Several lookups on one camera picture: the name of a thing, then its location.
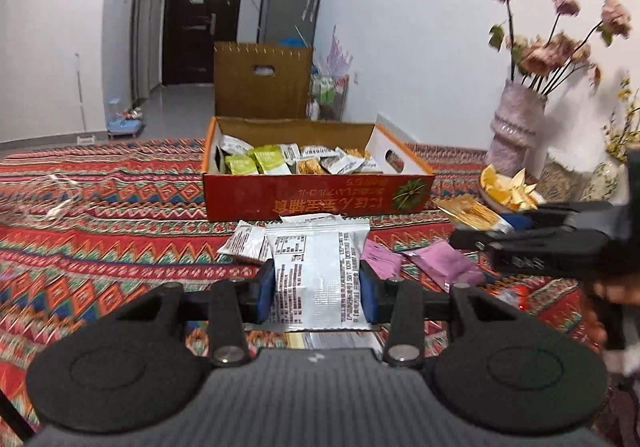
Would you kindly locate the brown wooden chair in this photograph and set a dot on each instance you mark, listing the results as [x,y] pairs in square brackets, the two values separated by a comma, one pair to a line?
[266,81]

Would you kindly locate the red cardboard snack box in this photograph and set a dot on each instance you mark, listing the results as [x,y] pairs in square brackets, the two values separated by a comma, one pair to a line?
[353,169]

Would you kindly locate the plate of orange peels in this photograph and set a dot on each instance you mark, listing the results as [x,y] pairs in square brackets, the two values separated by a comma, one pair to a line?
[508,194]

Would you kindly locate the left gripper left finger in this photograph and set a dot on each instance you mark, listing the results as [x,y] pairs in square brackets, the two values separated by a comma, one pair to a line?
[232,304]

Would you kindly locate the person's right hand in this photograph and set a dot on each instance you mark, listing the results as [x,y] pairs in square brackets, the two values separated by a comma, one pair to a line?
[610,310]

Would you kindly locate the floral small vase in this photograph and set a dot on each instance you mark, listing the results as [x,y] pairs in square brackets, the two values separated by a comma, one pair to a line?
[608,182]

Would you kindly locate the small blue floor stool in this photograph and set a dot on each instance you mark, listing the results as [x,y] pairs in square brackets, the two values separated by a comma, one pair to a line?
[125,124]

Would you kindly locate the patterned red tablecloth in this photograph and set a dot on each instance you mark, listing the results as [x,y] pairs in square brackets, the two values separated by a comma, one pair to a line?
[141,221]

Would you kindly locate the pink ceramic vase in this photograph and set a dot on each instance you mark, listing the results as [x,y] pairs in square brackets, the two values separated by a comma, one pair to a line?
[516,124]

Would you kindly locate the white cracker snack packet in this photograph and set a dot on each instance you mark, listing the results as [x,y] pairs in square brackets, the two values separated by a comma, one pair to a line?
[248,243]

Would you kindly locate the yellow noodle snack pack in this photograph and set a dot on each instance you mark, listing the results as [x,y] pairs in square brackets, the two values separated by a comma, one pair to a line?
[465,212]

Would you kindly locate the long green snack bar pack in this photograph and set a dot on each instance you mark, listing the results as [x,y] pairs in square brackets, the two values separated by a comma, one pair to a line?
[269,160]

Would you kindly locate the white silver snack packet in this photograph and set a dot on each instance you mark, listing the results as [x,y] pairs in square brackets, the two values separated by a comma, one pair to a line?
[317,266]

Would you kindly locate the wire storage rack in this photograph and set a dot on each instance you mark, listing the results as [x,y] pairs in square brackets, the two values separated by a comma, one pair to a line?
[327,97]

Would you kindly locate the dark entrance door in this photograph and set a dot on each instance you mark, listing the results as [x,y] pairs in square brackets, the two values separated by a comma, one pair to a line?
[191,28]

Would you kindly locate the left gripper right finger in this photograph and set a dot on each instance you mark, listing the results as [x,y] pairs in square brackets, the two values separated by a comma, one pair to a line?
[397,304]

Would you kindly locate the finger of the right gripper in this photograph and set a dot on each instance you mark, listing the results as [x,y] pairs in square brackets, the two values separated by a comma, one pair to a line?
[518,221]

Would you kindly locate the pink snack packet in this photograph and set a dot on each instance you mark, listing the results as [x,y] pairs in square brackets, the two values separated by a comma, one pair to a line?
[445,265]
[385,263]

